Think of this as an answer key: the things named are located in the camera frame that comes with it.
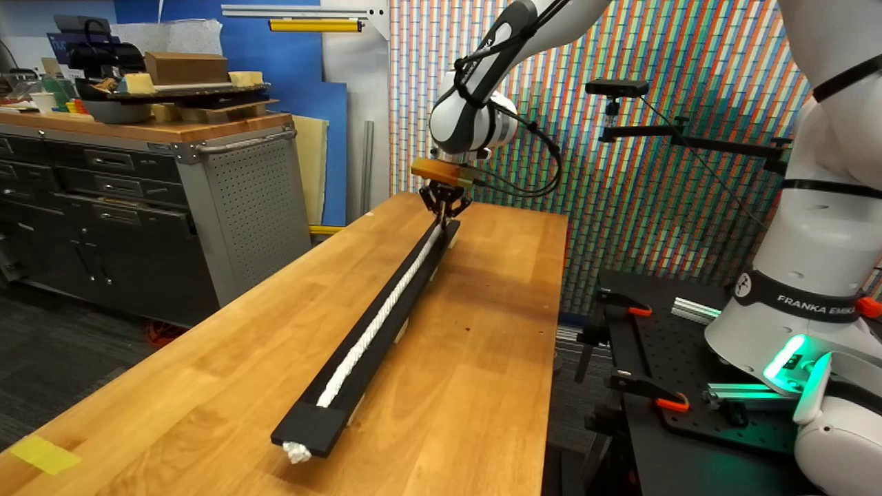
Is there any white rail support block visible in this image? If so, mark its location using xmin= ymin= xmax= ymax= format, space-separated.
xmin=280 ymin=440 xmax=316 ymax=468

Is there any gray perforated metal cabinet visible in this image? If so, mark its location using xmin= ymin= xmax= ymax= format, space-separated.
xmin=0 ymin=111 xmax=316 ymax=330

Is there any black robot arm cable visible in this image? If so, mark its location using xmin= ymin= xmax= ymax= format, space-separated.
xmin=451 ymin=0 xmax=565 ymax=202

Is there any beige board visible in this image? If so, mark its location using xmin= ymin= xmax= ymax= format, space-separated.
xmin=288 ymin=114 xmax=330 ymax=229

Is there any long black rail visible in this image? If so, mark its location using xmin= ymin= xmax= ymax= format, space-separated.
xmin=266 ymin=213 xmax=463 ymax=461

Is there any wooden pallet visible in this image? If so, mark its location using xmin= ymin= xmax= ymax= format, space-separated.
xmin=134 ymin=97 xmax=279 ymax=126

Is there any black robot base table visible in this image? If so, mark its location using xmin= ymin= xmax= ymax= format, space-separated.
xmin=593 ymin=268 xmax=834 ymax=496

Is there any iridescent backdrop panel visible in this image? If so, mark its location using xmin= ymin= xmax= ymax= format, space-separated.
xmin=385 ymin=0 xmax=813 ymax=318

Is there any blue board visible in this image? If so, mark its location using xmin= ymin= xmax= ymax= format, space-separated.
xmin=113 ymin=0 xmax=353 ymax=229

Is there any wrist camera mount plate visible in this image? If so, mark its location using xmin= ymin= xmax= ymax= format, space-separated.
xmin=408 ymin=156 xmax=477 ymax=189

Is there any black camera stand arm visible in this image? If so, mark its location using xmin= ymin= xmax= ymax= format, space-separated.
xmin=594 ymin=94 xmax=794 ymax=177

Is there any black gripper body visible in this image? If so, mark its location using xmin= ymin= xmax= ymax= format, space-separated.
xmin=415 ymin=178 xmax=474 ymax=210

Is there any yellow bar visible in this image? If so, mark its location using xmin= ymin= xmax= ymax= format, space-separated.
xmin=266 ymin=17 xmax=367 ymax=35

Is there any yellow tape patch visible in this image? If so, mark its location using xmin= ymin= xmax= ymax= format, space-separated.
xmin=7 ymin=433 xmax=84 ymax=479

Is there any black camera on stand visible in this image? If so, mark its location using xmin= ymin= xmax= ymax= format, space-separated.
xmin=585 ymin=78 xmax=651 ymax=99

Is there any aluminum extrusion bar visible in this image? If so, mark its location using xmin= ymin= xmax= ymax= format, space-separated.
xmin=670 ymin=293 xmax=729 ymax=329
xmin=706 ymin=377 xmax=785 ymax=404

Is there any beige foam block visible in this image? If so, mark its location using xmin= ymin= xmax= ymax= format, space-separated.
xmin=120 ymin=71 xmax=153 ymax=99
xmin=225 ymin=68 xmax=266 ymax=94

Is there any white braided rope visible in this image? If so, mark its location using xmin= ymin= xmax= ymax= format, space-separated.
xmin=315 ymin=218 xmax=447 ymax=413

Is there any brown cardboard box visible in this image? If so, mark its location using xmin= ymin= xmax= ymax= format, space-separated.
xmin=142 ymin=49 xmax=233 ymax=88

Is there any orange handled clamp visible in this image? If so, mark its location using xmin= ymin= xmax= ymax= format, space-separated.
xmin=593 ymin=286 xmax=655 ymax=322
xmin=610 ymin=370 xmax=695 ymax=418

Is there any black flat tray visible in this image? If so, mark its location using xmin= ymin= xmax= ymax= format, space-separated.
xmin=78 ymin=79 xmax=276 ymax=105

